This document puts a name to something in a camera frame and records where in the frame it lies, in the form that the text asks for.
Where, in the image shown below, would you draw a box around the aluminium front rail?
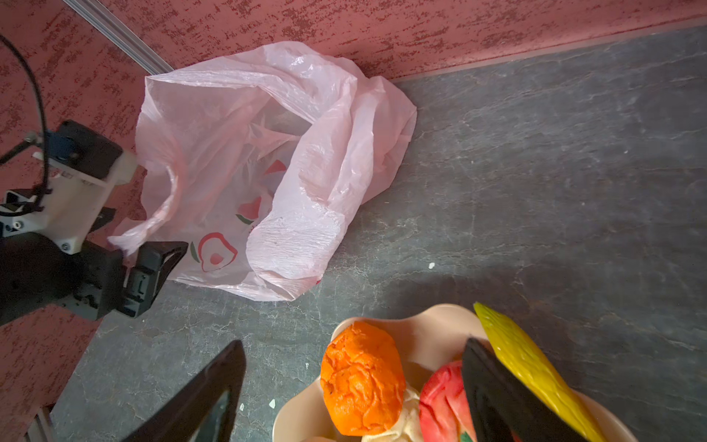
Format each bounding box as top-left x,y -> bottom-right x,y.
20,407 -> 57,442

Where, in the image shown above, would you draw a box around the yellow fake banana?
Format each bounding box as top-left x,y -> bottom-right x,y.
474,302 -> 607,441

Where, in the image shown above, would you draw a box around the left aluminium corner post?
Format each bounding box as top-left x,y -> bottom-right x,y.
64,0 -> 174,76

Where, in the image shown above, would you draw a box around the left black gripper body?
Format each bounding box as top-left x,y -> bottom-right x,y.
1,233 -> 126,325

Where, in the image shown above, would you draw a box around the orange fake fruit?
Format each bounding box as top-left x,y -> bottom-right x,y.
320,322 -> 407,436

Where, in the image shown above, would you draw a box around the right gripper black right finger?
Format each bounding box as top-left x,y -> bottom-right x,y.
461,338 -> 585,442

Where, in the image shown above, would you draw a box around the red fake fruit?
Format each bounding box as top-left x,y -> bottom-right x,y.
419,361 -> 477,442

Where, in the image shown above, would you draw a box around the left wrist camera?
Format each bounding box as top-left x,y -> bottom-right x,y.
1,120 -> 137,254

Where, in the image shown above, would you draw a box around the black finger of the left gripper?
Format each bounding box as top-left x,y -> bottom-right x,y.
89,207 -> 116,232
118,241 -> 188,318

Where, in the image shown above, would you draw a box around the pink plastic bag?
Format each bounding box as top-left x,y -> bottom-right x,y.
110,42 -> 417,301

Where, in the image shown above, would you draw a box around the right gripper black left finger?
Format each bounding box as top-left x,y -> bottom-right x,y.
125,340 -> 247,441

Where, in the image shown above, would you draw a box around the beige fake garlic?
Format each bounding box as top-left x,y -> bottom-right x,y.
361,385 -> 423,442

